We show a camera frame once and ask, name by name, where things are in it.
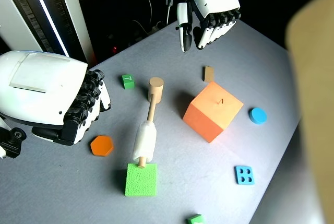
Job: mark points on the wooden mallet with white grip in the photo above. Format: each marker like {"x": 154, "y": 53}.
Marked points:
{"x": 144, "y": 140}

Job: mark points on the large orange foam cube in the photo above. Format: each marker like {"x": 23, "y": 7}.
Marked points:
{"x": 206, "y": 122}

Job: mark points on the brown rectangular wooden block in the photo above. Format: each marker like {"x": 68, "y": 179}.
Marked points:
{"x": 208, "y": 73}

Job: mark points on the white panel with light strip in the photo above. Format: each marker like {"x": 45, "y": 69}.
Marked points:
{"x": 70, "y": 12}

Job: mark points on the orange hexagon block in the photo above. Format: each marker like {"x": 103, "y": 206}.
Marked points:
{"x": 101, "y": 145}

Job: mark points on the small green number cube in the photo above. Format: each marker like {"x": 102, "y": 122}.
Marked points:
{"x": 128, "y": 82}

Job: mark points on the blue round disc block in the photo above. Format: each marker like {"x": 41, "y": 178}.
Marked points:
{"x": 257, "y": 115}

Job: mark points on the large green foam block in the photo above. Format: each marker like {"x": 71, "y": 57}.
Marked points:
{"x": 141, "y": 181}

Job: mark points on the blurred tan panel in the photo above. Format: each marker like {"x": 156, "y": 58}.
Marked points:
{"x": 315, "y": 104}

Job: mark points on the grey table cloth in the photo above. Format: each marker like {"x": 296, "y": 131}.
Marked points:
{"x": 182, "y": 156}

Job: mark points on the blue square four-hole block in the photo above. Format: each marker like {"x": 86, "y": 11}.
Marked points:
{"x": 238, "y": 175}

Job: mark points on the small plain green block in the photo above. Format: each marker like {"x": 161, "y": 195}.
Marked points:
{"x": 195, "y": 220}

